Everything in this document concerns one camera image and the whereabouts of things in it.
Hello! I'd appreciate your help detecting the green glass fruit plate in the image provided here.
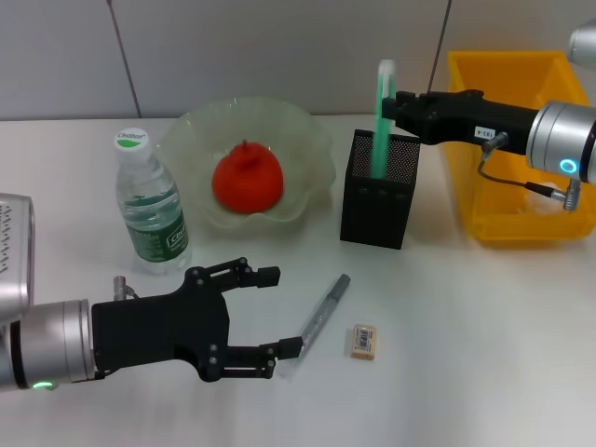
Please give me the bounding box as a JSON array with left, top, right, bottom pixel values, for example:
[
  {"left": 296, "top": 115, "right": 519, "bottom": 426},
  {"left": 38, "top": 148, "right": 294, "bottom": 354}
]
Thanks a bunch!
[{"left": 156, "top": 96, "right": 337, "bottom": 232}]

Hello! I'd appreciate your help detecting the yellow plastic bin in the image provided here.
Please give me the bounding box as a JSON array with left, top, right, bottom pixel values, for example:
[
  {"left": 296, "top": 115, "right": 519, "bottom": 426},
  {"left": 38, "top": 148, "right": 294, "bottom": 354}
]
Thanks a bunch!
[{"left": 440, "top": 49, "right": 596, "bottom": 243}]

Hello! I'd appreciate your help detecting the clear water bottle green label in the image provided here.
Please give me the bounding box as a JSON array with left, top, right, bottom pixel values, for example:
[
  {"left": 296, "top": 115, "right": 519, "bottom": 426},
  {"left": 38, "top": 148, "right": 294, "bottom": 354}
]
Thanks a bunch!
[{"left": 114, "top": 127, "right": 193, "bottom": 275}]

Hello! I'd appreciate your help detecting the right wrist cable with connector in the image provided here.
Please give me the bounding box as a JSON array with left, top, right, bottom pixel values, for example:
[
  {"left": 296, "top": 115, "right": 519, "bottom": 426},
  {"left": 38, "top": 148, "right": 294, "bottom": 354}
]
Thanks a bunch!
[{"left": 479, "top": 131, "right": 583, "bottom": 213}]

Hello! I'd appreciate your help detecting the black mesh pen holder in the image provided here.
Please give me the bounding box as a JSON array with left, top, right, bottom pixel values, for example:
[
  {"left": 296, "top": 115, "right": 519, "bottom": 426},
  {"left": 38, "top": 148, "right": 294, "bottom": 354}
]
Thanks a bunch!
[{"left": 339, "top": 129, "right": 423, "bottom": 251}]

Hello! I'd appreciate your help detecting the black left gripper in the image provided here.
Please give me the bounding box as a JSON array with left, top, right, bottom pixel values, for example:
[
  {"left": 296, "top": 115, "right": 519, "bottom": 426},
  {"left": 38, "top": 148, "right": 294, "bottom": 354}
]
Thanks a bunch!
[{"left": 90, "top": 256, "right": 305, "bottom": 385}]

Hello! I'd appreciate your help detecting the left wrist camera housing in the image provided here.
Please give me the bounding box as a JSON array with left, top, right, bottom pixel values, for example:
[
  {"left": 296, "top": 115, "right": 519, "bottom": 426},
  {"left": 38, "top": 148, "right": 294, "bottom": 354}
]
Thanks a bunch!
[{"left": 0, "top": 193, "right": 37, "bottom": 322}]

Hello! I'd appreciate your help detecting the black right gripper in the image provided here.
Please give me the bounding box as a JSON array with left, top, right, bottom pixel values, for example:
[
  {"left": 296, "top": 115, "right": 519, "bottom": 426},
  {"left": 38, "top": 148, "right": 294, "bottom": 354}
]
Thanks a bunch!
[{"left": 381, "top": 89, "right": 542, "bottom": 156}]

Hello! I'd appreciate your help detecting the orange toy fruit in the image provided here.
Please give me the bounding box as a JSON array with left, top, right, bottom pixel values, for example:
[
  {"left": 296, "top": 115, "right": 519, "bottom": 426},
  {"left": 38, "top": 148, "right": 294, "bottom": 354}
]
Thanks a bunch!
[{"left": 211, "top": 139, "right": 285, "bottom": 214}]

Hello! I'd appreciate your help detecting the mint green pen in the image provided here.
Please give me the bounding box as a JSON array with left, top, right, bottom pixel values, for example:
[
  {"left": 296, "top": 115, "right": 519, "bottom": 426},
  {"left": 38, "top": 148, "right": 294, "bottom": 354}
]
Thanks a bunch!
[{"left": 371, "top": 60, "right": 398, "bottom": 181}]

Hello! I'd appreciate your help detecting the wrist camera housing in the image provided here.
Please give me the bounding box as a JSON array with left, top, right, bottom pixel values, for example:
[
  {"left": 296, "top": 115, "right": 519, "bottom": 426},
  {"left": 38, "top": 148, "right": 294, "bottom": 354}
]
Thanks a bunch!
[
  {"left": 0, "top": 193, "right": 37, "bottom": 322},
  {"left": 566, "top": 18, "right": 596, "bottom": 66}
]

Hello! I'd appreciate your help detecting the left wrist silver cable connector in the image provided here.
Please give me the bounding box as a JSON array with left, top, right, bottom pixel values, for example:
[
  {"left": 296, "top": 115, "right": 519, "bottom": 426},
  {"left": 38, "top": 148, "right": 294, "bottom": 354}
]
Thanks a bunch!
[{"left": 113, "top": 275, "right": 142, "bottom": 302}]

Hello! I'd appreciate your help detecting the grey marker pen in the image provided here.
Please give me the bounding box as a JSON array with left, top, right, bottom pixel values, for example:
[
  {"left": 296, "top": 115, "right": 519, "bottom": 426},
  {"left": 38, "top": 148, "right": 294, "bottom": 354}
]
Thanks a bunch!
[{"left": 276, "top": 273, "right": 352, "bottom": 379}]

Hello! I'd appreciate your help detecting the right wrist camera housing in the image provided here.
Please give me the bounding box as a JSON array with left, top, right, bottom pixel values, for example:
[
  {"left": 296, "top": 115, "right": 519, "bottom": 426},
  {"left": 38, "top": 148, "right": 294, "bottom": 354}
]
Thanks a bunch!
[{"left": 566, "top": 18, "right": 596, "bottom": 66}]

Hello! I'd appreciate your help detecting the beige eraser with barcode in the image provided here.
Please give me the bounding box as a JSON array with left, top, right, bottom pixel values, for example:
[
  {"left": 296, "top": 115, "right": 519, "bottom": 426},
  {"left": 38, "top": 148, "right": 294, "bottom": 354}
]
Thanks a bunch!
[{"left": 349, "top": 323, "right": 379, "bottom": 360}]

